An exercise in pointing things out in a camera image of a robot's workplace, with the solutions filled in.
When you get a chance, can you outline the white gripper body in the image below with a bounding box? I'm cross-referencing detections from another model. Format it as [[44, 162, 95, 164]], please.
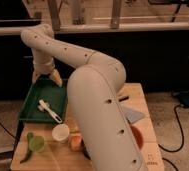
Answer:
[[33, 58, 55, 75]]

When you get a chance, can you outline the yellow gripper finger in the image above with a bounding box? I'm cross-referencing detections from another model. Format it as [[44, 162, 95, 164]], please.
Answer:
[[32, 70, 40, 84], [49, 69, 63, 87]]

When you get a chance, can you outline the white dish brush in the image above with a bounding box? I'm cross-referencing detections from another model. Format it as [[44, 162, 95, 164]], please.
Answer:
[[38, 99, 62, 124]]

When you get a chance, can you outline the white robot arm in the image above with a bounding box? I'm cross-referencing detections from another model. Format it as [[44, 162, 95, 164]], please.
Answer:
[[21, 24, 148, 171]]

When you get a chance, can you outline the green plastic tray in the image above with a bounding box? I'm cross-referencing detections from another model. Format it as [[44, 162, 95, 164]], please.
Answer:
[[19, 77, 68, 124]]

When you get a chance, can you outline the white paper cup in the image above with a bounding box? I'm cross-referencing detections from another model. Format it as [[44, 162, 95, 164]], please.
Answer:
[[52, 124, 70, 143]]

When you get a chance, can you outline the green leafy vegetable toy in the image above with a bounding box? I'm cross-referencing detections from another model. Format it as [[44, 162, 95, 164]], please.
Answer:
[[21, 132, 44, 163]]

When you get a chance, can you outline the orange toy food piece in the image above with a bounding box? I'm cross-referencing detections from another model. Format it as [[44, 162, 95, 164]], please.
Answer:
[[70, 135, 82, 151]]

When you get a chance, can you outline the wooden table board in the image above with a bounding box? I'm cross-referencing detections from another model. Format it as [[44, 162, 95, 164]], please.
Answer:
[[9, 82, 165, 171]]

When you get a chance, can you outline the dark marker on table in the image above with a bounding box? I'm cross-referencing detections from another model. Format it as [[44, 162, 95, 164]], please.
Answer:
[[118, 96, 129, 102]]

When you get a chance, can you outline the blue grey cloth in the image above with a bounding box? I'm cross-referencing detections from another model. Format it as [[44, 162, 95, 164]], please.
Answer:
[[121, 106, 145, 124]]

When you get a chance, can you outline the orange bowl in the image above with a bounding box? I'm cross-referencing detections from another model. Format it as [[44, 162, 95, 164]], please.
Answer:
[[131, 126, 143, 148]]

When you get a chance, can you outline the blue black floor device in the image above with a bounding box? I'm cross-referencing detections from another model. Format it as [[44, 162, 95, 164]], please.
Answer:
[[173, 91, 189, 108]]

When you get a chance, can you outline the black cable on floor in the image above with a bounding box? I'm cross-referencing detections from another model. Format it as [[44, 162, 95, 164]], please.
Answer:
[[157, 104, 186, 171]]

